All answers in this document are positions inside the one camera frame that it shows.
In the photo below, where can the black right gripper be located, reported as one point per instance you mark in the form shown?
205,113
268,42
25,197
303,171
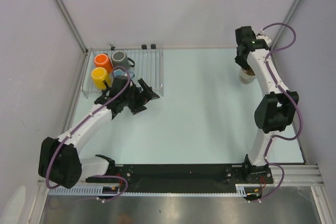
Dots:
244,64

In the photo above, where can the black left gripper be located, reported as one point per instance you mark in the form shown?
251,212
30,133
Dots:
146,93

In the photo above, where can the beige patterned ceramic mug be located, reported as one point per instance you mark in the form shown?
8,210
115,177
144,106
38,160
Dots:
246,76

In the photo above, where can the yellow mug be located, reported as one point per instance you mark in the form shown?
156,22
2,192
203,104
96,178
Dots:
100,78

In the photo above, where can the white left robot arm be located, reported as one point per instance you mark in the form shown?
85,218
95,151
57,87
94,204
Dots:
59,161

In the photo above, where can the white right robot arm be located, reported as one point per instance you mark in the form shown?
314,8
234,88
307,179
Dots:
278,106

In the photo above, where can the clear acrylic dish rack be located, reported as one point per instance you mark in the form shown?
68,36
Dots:
148,66

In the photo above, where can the light blue mug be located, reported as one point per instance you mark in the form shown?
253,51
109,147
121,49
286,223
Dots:
120,72

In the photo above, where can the grey mug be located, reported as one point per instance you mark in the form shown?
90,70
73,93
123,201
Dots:
120,58

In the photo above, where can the orange cup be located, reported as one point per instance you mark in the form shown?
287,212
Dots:
102,60

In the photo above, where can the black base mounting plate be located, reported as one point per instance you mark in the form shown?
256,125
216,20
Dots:
187,178

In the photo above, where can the slotted cable duct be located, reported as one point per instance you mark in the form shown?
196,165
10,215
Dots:
103,191

